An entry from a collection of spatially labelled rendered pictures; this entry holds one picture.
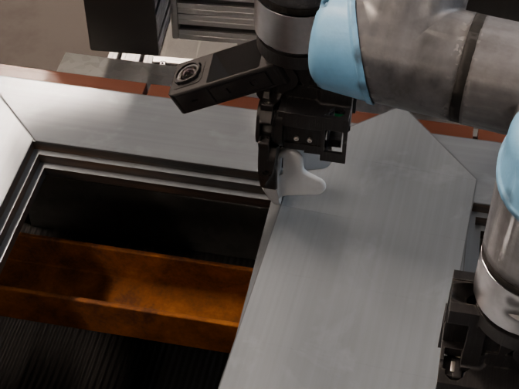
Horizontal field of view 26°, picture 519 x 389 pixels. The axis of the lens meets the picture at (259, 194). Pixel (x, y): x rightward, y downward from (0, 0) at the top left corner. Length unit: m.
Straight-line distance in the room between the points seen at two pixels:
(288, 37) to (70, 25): 1.82
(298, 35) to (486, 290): 0.28
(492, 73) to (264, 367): 0.36
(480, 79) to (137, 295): 0.60
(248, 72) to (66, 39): 1.72
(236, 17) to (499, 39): 0.80
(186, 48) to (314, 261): 1.28
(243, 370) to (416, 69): 0.34
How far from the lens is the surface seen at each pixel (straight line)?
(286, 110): 0.97
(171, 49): 2.27
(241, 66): 0.97
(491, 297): 0.73
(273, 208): 1.12
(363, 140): 1.15
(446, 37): 0.74
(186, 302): 1.23
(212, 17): 1.51
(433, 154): 1.15
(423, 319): 1.01
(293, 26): 0.90
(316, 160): 1.07
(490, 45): 0.74
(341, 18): 0.75
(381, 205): 1.09
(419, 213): 1.09
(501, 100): 0.74
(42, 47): 2.65
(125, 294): 1.24
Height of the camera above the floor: 1.65
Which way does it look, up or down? 47 degrees down
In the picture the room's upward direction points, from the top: straight up
